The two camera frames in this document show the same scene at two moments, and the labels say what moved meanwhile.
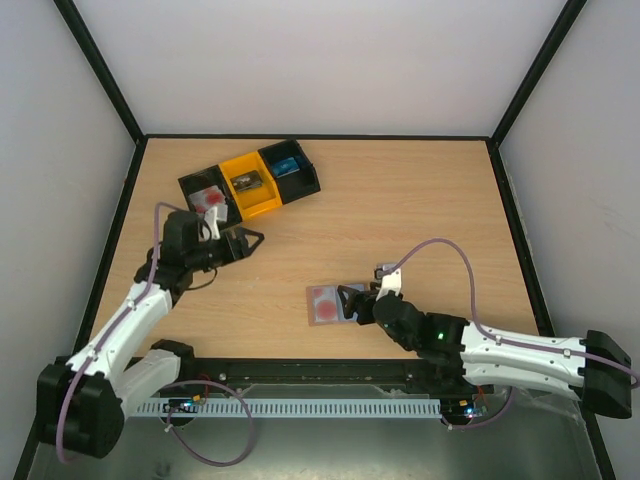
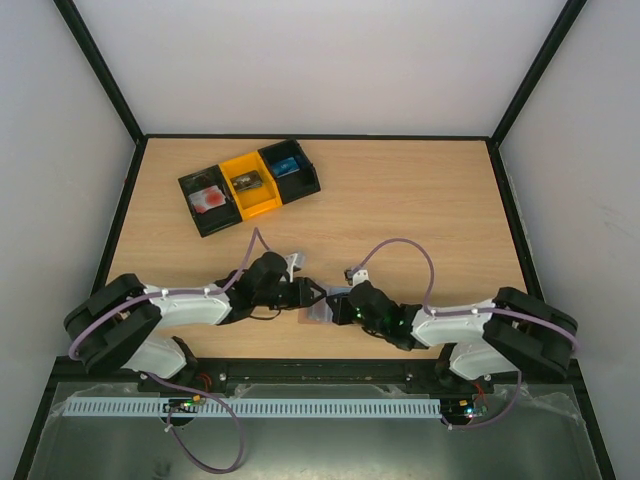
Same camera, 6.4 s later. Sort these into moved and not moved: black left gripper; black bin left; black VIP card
Moved: black left gripper
Not moved: black VIP card; black bin left
